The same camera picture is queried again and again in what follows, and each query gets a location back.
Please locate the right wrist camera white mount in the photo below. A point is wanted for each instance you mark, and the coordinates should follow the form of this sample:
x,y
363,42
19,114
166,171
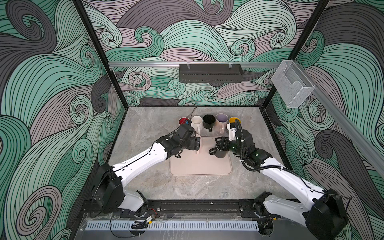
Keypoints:
x,y
232,128

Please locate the black wall tray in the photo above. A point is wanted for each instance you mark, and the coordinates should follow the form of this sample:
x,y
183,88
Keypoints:
x,y
210,73

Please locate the black corner frame post left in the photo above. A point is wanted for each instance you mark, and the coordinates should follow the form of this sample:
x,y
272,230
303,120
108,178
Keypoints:
x,y
95,41

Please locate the aluminium wall rail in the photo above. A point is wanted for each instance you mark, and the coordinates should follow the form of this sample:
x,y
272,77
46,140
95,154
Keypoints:
x,y
166,64
352,108

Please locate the cream white mug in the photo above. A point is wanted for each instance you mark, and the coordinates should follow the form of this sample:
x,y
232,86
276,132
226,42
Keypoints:
x,y
184,120

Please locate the white slotted cable duct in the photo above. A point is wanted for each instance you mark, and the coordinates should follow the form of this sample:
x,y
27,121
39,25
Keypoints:
x,y
175,226

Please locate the aluminium wall rail back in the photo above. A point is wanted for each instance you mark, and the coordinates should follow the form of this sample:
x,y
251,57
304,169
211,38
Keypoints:
x,y
166,64

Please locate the black mug white base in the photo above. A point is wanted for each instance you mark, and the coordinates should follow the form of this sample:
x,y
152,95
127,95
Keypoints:
x,y
209,122

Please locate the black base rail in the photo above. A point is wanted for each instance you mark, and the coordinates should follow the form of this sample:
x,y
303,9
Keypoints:
x,y
166,209

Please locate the white ribbed mug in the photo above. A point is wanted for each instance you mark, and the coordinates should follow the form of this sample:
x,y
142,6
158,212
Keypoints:
x,y
197,124

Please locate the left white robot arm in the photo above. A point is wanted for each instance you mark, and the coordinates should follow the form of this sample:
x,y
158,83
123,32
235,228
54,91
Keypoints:
x,y
108,187

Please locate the blue butterfly mug yellow inside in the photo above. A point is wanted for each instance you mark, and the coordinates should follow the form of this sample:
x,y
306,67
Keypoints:
x,y
233,120

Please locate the clear plastic wall bin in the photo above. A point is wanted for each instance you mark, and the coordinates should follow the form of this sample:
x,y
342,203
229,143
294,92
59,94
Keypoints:
x,y
292,83

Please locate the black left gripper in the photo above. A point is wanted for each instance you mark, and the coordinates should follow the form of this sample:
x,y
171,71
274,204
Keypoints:
x,y
193,146

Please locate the beige pink ribbed mug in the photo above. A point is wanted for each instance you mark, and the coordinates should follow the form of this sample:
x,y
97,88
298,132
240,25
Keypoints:
x,y
221,123

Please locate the aluminium wall rail right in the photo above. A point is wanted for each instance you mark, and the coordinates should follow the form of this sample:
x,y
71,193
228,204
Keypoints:
x,y
352,108

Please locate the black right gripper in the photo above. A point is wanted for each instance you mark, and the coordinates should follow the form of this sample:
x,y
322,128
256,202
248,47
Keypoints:
x,y
224,144

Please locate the light pink mug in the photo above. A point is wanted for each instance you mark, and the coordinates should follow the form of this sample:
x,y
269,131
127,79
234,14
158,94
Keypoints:
x,y
197,144

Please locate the beige silicone drying mat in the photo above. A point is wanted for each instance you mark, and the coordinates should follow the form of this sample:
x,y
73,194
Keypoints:
x,y
200,163

